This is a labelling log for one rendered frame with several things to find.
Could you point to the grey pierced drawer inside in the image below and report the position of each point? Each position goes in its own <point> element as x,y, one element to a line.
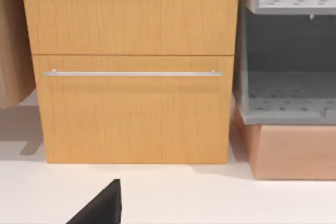
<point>288,77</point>

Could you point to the pale wooden drawer front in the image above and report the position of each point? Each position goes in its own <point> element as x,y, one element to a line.
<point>294,150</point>

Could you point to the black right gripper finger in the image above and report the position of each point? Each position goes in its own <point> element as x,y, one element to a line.
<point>105,205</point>

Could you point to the plain wooden drawer front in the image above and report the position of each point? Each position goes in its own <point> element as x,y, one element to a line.
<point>131,11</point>

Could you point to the brown wooden cupboard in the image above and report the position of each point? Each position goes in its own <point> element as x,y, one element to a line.
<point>13,37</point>

